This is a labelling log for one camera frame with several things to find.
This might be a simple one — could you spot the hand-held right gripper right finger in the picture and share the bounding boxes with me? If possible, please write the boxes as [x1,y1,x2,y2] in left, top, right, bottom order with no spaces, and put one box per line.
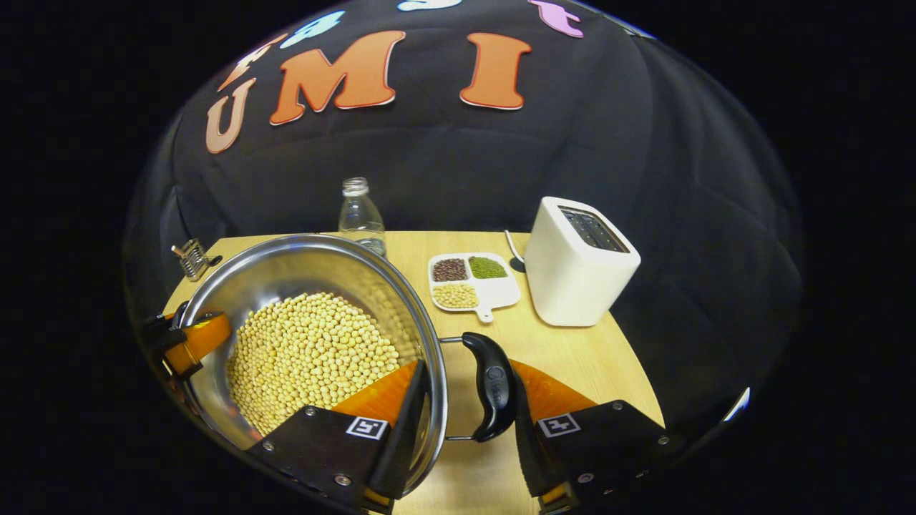
[512,360,688,515]

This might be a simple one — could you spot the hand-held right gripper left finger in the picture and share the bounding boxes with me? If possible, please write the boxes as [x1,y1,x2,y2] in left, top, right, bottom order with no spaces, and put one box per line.
[247,360,430,515]

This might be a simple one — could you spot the pile of yellow soybeans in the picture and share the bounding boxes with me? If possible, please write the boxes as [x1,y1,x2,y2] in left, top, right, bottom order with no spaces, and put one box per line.
[225,291,401,437]

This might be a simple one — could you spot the stainless steel pot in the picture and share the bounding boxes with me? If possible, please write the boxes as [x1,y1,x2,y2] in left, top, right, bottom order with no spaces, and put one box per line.
[172,234,518,501]

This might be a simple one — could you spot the small pile of pale beans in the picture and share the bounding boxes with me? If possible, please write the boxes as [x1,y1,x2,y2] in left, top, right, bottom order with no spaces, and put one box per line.
[432,283,479,310]

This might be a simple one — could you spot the white toaster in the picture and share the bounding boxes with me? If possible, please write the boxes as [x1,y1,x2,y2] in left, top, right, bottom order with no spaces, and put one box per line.
[524,197,642,328]

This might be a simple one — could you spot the white divided bean tray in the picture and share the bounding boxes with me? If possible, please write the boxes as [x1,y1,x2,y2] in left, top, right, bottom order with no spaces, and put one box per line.
[428,252,522,324]

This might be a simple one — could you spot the pile of green beans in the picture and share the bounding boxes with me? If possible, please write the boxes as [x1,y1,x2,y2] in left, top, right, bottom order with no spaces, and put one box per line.
[469,256,509,280]

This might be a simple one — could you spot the clear plastic water bottle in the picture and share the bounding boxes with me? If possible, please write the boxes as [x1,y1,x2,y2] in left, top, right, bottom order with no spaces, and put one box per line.
[337,177,388,259]

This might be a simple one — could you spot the black backdrop cloth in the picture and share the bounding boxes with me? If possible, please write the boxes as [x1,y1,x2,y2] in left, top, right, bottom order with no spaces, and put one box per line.
[122,0,806,437]

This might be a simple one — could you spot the small metal wire rack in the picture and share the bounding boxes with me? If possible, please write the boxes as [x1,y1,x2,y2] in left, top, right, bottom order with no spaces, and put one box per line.
[170,237,223,283]

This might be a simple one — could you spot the white toaster cable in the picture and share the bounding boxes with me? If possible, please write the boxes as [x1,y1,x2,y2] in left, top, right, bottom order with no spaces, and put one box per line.
[504,229,527,273]

